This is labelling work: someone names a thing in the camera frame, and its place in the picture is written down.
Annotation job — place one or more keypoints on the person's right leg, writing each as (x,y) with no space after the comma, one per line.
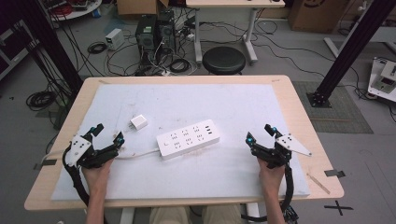
(221,215)

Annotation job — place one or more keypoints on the white foam mat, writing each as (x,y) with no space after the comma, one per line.
(193,102)

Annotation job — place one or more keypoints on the black metal stand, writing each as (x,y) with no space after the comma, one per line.
(351,49)
(53,46)

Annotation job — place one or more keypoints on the large cardboard box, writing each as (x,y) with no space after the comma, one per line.
(317,15)

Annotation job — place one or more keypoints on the person's right hand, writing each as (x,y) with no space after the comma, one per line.
(272,179)

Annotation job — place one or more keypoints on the white power supply box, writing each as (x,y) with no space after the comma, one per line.
(114,39)

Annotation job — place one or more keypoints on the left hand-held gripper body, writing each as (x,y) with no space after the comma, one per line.
(81,149)

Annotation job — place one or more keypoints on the black round stool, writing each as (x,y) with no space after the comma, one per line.
(223,59)

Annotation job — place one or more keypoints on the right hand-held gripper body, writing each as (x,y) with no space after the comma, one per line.
(280,154)

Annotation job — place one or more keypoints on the white power strip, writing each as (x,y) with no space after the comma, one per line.
(188,139)

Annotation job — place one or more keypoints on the thin wooden stick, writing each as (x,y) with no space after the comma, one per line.
(318,183)

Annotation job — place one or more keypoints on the black computer tower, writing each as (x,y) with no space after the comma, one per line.
(146,34)
(166,31)

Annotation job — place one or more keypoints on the white device with panel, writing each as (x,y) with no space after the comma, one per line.
(383,79)

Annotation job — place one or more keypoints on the dark floor mat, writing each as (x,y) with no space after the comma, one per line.
(345,112)

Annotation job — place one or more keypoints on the white desk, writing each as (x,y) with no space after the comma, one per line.
(233,3)

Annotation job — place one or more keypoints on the round white table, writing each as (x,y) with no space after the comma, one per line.
(77,11)

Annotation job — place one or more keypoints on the black tape cross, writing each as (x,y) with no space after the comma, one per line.
(338,207)

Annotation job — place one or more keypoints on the white charger adapter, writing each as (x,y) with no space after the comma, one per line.
(139,122)

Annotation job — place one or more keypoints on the person's left hand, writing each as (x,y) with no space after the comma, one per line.
(97,177)

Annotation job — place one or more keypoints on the person's leg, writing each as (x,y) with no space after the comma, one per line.
(221,215)
(169,216)

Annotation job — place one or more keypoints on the white table leg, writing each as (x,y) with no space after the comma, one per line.
(127,216)
(252,213)

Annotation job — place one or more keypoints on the black tape piece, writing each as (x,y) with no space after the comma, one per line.
(46,163)
(334,173)

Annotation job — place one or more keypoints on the person's left leg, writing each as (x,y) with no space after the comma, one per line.
(169,216)

